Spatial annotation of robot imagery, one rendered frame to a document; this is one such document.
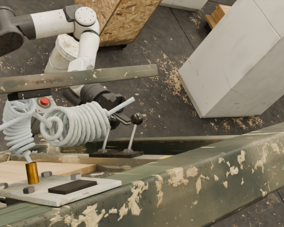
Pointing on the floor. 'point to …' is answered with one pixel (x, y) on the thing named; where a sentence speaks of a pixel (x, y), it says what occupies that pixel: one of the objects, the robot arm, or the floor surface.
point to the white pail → (62, 54)
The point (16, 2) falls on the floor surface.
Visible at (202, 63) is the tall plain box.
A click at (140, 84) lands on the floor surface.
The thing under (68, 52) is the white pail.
